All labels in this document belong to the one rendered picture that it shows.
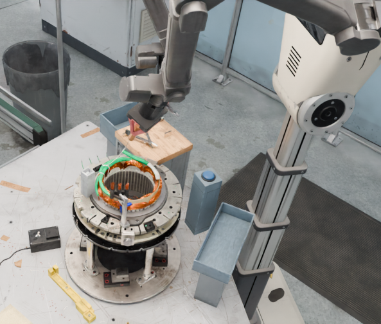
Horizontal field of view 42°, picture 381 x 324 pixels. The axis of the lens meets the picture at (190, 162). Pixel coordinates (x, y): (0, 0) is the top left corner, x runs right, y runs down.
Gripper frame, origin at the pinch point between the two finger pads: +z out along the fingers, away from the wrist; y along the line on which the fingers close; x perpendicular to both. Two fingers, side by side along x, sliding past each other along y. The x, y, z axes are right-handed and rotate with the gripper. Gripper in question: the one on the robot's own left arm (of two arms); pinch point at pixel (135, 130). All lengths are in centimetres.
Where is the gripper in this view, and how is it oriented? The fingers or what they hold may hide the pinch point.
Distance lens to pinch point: 133.4
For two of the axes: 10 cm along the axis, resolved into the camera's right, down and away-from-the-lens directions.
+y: -5.2, 5.4, -6.7
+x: 7.3, 6.8, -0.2
